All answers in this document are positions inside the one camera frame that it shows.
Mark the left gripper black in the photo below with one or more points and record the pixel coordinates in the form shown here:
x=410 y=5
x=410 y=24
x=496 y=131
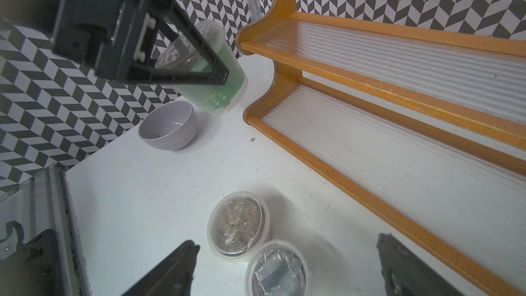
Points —
x=136 y=42

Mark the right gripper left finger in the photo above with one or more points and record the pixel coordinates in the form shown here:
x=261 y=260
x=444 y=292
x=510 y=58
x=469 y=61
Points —
x=173 y=276

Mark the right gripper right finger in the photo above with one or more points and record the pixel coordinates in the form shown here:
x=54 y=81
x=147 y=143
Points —
x=405 y=273

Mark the green label seed cup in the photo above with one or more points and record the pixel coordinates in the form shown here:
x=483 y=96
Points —
x=217 y=82

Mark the seed cup red label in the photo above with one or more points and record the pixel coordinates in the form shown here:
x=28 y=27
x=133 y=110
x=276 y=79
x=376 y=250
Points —
x=278 y=268

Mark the wooden two-tier shelf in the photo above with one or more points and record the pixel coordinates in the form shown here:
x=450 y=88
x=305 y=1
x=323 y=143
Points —
x=424 y=128

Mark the lilac bowl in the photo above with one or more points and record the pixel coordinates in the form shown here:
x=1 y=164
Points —
x=169 y=127

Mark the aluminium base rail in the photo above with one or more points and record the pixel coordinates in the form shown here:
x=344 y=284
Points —
x=40 y=252

